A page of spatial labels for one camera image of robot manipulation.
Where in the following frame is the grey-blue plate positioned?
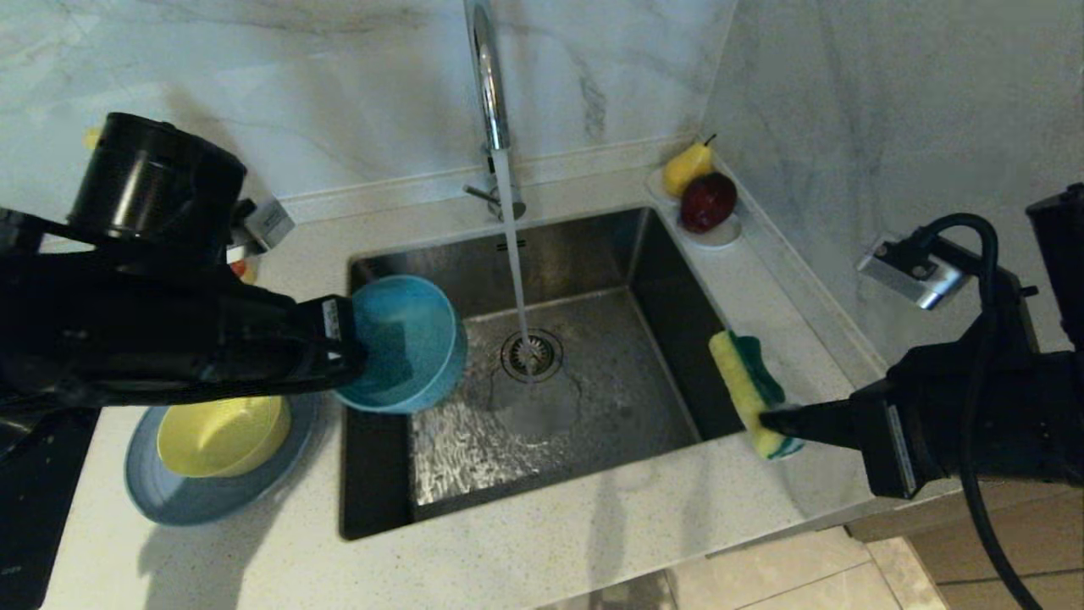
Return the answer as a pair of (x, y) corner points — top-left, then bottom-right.
(124, 391), (321, 527)

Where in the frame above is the red apple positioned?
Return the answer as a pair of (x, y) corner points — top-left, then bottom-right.
(678, 172), (738, 235)

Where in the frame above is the small white dish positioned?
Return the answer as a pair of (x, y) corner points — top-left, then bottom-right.
(645, 168), (744, 251)

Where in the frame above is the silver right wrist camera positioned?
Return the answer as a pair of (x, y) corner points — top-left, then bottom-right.
(857, 237), (971, 312)

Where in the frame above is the teal bowl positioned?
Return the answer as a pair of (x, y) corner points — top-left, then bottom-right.
(332, 274), (468, 415)

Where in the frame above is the chrome kitchen faucet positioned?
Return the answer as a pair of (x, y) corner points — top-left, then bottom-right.
(462, 0), (528, 224)

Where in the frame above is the yellow bowl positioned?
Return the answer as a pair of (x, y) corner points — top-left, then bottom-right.
(158, 395), (292, 479)

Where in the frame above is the stainless steel sink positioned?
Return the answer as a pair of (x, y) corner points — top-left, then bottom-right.
(339, 208), (780, 541)

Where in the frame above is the orange dish soap bottle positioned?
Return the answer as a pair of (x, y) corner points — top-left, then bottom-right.
(83, 127), (259, 285)

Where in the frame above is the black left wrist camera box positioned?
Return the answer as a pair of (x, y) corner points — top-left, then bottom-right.
(68, 113), (248, 268)

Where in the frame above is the metal sink drain strainer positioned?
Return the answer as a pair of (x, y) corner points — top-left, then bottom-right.
(501, 330), (564, 384)

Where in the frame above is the green and yellow sponge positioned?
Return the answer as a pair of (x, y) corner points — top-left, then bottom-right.
(708, 330), (804, 461)

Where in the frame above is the yellow pear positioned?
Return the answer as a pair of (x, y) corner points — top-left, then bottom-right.
(661, 134), (716, 199)

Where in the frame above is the black induction cooktop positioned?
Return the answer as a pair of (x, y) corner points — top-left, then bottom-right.
(0, 405), (102, 610)

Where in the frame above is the black right wrist motor cylinder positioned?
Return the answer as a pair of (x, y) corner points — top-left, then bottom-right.
(1026, 184), (1084, 348)

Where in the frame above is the wooden cabinet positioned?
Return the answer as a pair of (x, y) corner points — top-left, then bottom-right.
(844, 474), (1084, 610)

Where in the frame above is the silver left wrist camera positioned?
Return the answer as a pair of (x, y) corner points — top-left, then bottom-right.
(227, 197), (296, 265)

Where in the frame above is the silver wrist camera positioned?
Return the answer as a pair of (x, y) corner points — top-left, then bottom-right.
(857, 237), (971, 312)
(227, 197), (296, 265)

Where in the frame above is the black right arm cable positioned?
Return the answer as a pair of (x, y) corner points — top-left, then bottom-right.
(915, 213), (1043, 610)

